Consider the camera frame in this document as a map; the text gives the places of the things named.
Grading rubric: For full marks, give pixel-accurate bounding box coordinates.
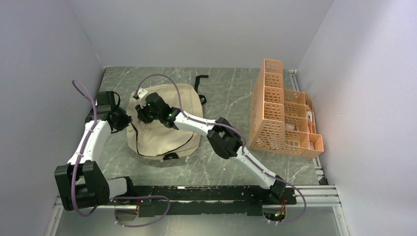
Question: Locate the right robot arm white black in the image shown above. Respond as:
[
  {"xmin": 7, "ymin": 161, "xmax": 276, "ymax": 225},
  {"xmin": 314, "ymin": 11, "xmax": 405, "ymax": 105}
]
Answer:
[{"xmin": 133, "ymin": 89, "xmax": 286, "ymax": 204}]

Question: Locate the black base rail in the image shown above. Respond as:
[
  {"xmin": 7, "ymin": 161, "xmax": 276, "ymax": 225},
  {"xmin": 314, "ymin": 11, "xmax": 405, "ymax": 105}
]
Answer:
[{"xmin": 103, "ymin": 185, "xmax": 297, "ymax": 217}]

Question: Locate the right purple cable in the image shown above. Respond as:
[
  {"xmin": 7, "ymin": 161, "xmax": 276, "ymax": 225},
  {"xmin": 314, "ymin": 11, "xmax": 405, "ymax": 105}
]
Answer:
[{"xmin": 133, "ymin": 74, "xmax": 307, "ymax": 225}]

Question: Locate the beige canvas backpack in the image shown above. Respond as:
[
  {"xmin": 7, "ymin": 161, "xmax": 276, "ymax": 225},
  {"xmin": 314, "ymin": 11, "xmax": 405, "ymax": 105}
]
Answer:
[{"xmin": 126, "ymin": 75, "xmax": 208, "ymax": 162}]

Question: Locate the purple cable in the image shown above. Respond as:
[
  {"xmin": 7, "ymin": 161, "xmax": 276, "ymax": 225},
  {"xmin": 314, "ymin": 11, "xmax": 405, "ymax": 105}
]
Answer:
[
  {"xmin": 133, "ymin": 74, "xmax": 307, "ymax": 225},
  {"xmin": 70, "ymin": 80, "xmax": 171, "ymax": 228}
]

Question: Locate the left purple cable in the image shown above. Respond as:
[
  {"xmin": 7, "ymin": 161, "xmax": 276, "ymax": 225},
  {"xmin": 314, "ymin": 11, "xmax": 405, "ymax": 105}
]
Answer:
[{"xmin": 70, "ymin": 80, "xmax": 171, "ymax": 228}]

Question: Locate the orange plastic file organizer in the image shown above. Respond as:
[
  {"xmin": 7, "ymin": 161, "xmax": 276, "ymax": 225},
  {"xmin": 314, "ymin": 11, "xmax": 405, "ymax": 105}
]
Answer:
[{"xmin": 248, "ymin": 59, "xmax": 324, "ymax": 158}]

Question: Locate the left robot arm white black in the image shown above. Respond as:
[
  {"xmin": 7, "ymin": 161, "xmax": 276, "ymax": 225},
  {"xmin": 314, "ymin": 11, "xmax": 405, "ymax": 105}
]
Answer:
[{"xmin": 54, "ymin": 91, "xmax": 136, "ymax": 211}]

